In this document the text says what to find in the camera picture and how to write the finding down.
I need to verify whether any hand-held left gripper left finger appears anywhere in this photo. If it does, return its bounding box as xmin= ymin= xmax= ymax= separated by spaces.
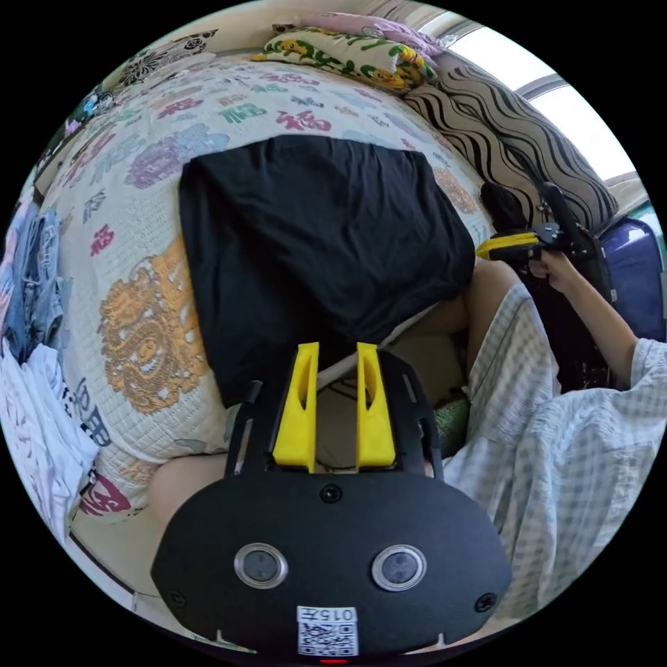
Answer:
xmin=272 ymin=342 xmax=320 ymax=473

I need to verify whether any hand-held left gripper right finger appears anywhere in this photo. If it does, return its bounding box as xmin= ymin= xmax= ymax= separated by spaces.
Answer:
xmin=356 ymin=342 xmax=397 ymax=473

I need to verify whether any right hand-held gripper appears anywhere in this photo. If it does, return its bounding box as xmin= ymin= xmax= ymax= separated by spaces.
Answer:
xmin=475 ymin=222 xmax=617 ymax=303

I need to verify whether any black t-shirt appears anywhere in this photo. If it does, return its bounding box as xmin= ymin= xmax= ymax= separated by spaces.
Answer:
xmin=178 ymin=134 xmax=477 ymax=411

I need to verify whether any person's right forearm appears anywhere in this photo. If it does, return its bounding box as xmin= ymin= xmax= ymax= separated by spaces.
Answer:
xmin=553 ymin=265 xmax=641 ymax=390

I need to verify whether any person's right hand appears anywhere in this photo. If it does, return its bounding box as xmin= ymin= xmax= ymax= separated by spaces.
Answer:
xmin=528 ymin=252 xmax=575 ymax=295

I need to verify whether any brown wavy striped cushion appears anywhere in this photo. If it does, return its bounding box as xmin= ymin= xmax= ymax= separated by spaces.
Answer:
xmin=403 ymin=64 xmax=622 ymax=236

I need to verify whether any blue suitcase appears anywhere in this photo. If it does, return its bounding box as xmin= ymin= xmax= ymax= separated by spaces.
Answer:
xmin=598 ymin=216 xmax=667 ymax=340

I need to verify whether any window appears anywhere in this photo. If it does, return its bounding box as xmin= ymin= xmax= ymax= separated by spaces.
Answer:
xmin=447 ymin=24 xmax=645 ymax=184

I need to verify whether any person's body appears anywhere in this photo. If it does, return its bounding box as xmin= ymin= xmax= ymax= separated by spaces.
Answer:
xmin=148 ymin=257 xmax=667 ymax=643

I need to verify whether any bed with printed quilt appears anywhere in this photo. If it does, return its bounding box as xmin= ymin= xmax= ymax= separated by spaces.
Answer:
xmin=32 ymin=51 xmax=502 ymax=523

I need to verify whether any yellow green printed pillow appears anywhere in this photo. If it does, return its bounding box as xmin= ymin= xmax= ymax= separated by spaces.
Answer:
xmin=252 ymin=26 xmax=440 ymax=96

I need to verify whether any pile of clothes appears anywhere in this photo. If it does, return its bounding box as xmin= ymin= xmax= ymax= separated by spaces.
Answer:
xmin=0 ymin=201 xmax=101 ymax=544

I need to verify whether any pink pillow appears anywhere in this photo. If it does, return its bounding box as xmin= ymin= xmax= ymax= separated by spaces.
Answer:
xmin=301 ymin=13 xmax=445 ymax=54

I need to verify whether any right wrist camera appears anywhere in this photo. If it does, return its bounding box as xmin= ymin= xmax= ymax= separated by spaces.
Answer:
xmin=539 ymin=181 xmax=582 ymax=236

